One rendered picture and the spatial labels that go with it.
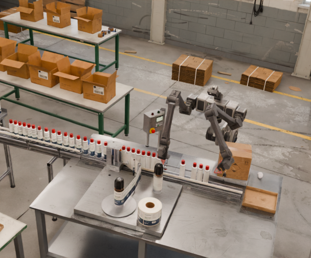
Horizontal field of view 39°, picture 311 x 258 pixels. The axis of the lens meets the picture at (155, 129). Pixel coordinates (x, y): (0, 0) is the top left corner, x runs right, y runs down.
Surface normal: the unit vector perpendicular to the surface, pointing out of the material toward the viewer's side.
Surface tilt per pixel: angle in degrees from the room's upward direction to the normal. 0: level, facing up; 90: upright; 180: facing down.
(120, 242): 0
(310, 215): 0
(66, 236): 0
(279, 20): 90
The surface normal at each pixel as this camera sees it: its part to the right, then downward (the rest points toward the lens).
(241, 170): -0.16, 0.51
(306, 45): -0.46, 0.44
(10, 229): 0.05, -0.85
